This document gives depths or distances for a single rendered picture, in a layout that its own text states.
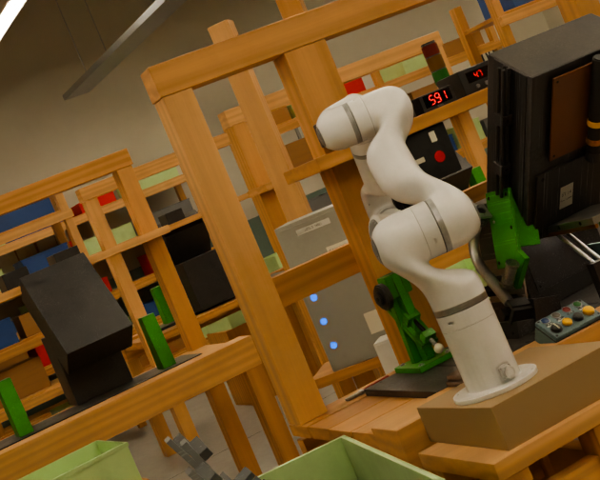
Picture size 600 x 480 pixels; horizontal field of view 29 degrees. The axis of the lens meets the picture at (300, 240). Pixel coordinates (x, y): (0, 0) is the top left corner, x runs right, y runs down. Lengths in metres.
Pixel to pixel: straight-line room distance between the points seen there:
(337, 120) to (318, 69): 0.67
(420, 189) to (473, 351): 0.37
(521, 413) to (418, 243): 0.40
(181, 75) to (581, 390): 1.40
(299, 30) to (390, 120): 0.78
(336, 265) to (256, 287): 0.30
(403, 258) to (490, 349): 0.26
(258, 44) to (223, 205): 0.47
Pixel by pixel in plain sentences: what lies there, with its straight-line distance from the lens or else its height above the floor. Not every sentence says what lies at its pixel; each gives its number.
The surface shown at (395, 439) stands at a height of 0.88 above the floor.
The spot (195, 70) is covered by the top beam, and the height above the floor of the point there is 1.89.
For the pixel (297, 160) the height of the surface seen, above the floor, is 1.64.
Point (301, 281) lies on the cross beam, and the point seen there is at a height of 1.23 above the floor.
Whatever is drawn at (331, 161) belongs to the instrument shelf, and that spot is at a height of 1.52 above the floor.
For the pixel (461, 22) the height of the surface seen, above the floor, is 2.08.
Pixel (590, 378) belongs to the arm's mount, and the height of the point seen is 0.90.
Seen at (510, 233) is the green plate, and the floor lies 1.16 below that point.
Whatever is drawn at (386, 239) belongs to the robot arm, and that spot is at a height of 1.32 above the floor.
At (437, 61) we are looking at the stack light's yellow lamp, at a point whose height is 1.67.
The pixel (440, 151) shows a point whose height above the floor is 1.42.
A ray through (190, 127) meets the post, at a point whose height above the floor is 1.75.
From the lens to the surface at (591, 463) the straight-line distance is 2.48.
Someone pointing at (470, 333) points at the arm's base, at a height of 1.08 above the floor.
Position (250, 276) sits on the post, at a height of 1.31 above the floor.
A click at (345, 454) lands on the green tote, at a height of 0.92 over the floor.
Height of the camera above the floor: 1.52
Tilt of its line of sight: 3 degrees down
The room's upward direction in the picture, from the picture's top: 23 degrees counter-clockwise
